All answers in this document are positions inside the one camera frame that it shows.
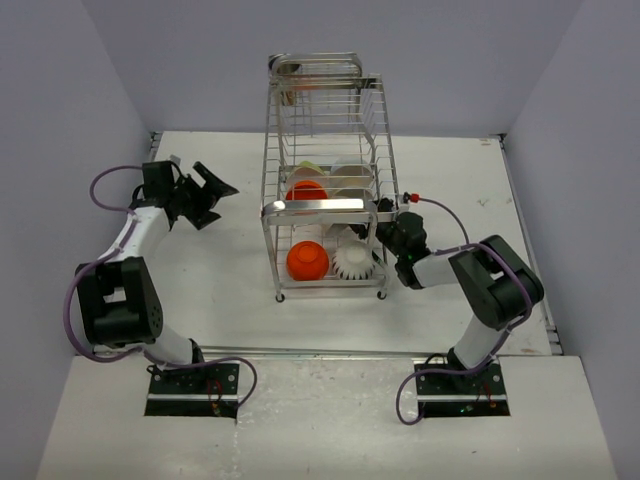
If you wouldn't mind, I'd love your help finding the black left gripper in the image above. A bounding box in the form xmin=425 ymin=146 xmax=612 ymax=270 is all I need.
xmin=169 ymin=163 xmax=236 ymax=230

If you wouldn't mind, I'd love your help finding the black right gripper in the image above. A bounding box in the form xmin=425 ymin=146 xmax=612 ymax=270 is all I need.
xmin=337 ymin=198 xmax=407 ymax=260

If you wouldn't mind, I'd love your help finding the orange bowl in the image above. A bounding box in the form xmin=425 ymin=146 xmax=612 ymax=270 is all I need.
xmin=285 ymin=180 xmax=328 ymax=201
xmin=286 ymin=241 xmax=329 ymax=281

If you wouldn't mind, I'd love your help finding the cream flower pattern bowl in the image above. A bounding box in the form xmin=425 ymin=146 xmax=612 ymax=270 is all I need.
xmin=323 ymin=223 xmax=359 ymax=240

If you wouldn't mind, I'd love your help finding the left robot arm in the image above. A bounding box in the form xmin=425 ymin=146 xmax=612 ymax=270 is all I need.
xmin=63 ymin=156 xmax=239 ymax=393

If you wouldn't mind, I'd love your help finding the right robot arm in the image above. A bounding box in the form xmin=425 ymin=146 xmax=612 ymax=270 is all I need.
xmin=375 ymin=193 xmax=545 ymax=393

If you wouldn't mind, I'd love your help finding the stainless steel dish rack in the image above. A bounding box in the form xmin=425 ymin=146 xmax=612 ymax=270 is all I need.
xmin=260 ymin=52 xmax=400 ymax=301

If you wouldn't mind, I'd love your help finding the black and white striped bowl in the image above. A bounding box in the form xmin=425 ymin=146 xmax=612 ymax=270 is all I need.
xmin=332 ymin=241 xmax=375 ymax=280

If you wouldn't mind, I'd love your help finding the metal cutlery holder cup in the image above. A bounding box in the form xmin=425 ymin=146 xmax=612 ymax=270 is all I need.
xmin=268 ymin=53 xmax=301 ymax=106

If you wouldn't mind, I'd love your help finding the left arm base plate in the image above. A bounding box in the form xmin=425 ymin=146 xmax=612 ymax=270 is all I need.
xmin=144 ymin=362 xmax=240 ymax=419

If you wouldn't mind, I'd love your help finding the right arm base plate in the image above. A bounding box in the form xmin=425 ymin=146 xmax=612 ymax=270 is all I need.
xmin=415 ymin=362 xmax=511 ymax=418

